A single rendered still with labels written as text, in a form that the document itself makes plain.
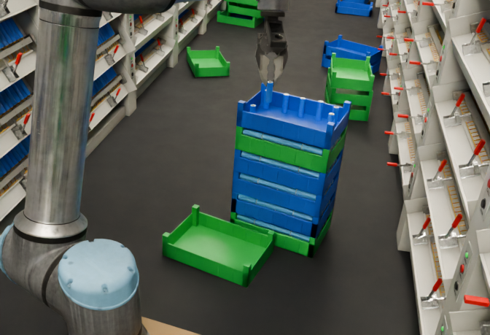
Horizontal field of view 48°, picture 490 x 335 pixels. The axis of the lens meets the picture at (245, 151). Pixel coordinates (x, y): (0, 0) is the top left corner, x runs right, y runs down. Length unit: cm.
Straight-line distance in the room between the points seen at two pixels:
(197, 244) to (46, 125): 85
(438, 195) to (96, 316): 95
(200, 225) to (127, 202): 30
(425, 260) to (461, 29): 65
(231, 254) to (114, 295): 76
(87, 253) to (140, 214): 84
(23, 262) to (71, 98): 36
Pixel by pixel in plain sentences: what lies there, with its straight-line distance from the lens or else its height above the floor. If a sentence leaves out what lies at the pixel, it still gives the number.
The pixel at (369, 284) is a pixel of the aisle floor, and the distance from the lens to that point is 179.
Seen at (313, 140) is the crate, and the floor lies 42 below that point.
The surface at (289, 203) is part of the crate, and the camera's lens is 175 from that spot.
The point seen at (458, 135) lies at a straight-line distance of 149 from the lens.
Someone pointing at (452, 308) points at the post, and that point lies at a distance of 122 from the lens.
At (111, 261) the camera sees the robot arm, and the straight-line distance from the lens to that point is 113.
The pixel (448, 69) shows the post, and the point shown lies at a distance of 166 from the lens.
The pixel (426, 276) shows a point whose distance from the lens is 162.
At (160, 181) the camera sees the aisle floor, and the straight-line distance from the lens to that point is 216.
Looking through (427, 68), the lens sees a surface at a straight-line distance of 194.
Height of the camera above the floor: 114
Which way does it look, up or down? 29 degrees down
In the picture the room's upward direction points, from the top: 4 degrees clockwise
